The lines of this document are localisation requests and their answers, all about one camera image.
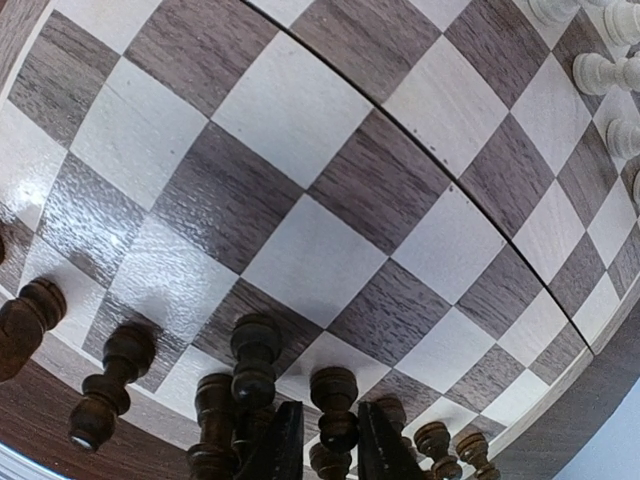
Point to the dark chess piece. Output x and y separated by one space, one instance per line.
214 457

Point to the dark pawn from tray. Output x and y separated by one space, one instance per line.
393 409

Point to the dark knight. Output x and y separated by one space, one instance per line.
38 308

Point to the dark pawn file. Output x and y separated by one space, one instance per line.
433 441
334 390

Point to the wooden chessboard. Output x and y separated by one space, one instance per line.
416 191

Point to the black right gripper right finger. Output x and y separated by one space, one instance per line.
381 452

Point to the dark pawn sideways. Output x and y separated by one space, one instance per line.
256 345

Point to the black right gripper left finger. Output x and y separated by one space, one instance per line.
279 453

